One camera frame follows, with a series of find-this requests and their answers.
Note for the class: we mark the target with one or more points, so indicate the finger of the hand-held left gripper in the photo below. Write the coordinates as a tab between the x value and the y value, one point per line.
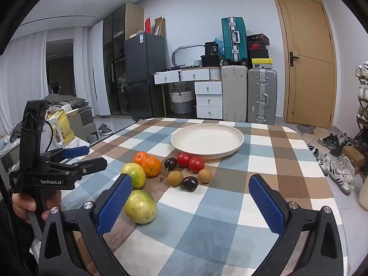
92	165
76	151

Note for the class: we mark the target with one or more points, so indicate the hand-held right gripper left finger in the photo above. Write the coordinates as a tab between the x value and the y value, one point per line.
115	204

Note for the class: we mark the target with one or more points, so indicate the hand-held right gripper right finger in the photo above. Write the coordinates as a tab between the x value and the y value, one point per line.
266	207

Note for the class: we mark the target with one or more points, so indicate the yellow passion fruit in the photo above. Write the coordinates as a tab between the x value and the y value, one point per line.
142	207

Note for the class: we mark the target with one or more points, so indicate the green citrus fruit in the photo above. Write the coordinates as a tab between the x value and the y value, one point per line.
135	174

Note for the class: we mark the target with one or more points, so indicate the orange mandarin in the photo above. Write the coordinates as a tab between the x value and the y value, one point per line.
152	166
141	157

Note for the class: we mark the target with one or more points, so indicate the brown longan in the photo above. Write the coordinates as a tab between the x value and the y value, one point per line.
175	177
205	176

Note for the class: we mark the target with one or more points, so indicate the dark cherry with stem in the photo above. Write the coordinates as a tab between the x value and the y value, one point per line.
171	163

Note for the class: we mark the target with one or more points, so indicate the dark plum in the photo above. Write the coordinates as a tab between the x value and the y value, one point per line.
189	183

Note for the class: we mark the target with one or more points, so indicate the red cherry tomato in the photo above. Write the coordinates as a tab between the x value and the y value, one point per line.
196	164
183	159

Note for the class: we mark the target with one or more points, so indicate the cream round plate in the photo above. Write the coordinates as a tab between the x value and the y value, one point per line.
207	141

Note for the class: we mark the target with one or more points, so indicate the person's left hand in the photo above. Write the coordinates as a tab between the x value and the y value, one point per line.
21	204

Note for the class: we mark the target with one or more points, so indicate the large cardboard box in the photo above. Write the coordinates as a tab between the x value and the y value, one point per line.
82	126

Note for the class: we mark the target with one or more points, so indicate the yellow bag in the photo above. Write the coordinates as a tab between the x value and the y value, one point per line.
63	128

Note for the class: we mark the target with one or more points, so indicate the grey slippers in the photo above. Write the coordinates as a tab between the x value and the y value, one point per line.
104	129

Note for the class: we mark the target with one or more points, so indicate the grey bedding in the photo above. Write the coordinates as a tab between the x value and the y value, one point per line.
64	100

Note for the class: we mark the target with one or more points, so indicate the white curtain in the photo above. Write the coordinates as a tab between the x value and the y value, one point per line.
26	77

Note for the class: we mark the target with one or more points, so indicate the checked tablecloth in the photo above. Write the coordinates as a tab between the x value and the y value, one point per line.
201	230

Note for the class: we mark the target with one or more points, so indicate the scattered sneakers group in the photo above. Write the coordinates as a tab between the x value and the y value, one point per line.
337	166

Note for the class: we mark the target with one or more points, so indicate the white wardrobe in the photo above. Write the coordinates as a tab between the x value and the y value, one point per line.
99	72

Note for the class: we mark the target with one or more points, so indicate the brown block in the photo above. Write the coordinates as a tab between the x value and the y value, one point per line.
349	155

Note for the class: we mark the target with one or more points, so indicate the white bucket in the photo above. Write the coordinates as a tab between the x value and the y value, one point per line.
364	195

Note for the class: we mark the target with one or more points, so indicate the black refrigerator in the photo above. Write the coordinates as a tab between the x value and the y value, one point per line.
145	72

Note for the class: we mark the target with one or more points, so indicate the silver suitcase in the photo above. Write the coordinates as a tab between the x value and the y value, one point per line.
262	97

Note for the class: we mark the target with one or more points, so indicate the dark glass wardrobe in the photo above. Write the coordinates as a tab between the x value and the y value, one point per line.
115	49

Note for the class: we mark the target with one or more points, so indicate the woven laundry basket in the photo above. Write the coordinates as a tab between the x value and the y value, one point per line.
181	100

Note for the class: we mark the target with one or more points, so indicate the beige suitcase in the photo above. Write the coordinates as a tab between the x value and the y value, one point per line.
234	92

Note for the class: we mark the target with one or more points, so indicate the white drawer cabinet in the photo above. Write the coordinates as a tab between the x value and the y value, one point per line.
208	100

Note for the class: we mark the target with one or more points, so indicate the wooden door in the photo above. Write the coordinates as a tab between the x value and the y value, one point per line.
304	92

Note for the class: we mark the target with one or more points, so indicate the white desk with drawers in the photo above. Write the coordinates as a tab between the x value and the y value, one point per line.
189	75

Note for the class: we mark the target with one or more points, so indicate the white ribbed container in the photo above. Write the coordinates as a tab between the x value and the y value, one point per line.
214	74

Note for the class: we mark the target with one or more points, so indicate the yellow and black shoe box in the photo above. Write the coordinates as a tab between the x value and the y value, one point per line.
261	61

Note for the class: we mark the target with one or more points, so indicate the brown cardboard box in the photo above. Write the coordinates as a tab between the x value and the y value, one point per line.
159	26

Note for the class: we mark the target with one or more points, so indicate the plain black shoe box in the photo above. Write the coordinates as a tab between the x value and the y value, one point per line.
258	54

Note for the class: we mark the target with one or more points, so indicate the black storage bin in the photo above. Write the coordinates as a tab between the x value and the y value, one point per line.
210	61

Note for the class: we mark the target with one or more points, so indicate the red and black shoe box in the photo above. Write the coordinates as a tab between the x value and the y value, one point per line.
257	47

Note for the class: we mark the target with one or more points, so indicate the shelved shoes collection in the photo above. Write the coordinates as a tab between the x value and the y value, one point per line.
362	72

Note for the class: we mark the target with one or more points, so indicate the black labelled box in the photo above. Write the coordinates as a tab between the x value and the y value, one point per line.
212	49

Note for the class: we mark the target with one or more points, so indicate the teal suitcase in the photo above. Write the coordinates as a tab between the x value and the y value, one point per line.
230	40

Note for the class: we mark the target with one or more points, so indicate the blue plastic bag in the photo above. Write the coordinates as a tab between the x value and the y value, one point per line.
218	42

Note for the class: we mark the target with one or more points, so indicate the oval silver frame mirror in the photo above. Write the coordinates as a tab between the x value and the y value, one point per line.
187	46

